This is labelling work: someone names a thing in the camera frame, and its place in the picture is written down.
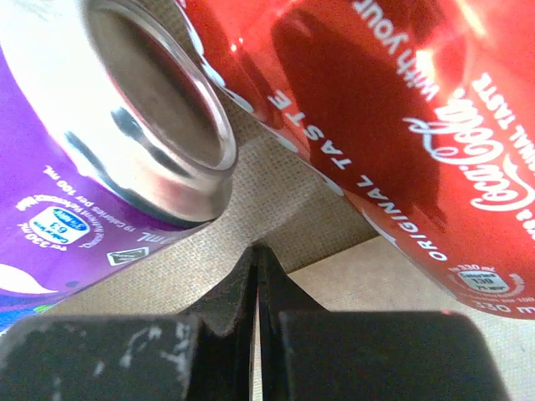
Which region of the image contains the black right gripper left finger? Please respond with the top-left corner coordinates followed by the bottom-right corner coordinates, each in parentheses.
top-left (1, 248), bottom-right (257, 400)

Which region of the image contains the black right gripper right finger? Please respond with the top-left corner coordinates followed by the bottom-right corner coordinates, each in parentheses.
top-left (255, 246), bottom-right (508, 400)

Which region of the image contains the tan canvas tote bag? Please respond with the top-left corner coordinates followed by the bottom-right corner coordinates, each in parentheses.
top-left (49, 0), bottom-right (535, 401)

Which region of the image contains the purple fanta can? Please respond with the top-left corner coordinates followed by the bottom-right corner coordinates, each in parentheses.
top-left (1, 1), bottom-right (237, 330)

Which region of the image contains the red coca-cola can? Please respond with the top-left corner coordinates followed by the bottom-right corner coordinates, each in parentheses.
top-left (177, 1), bottom-right (534, 320)

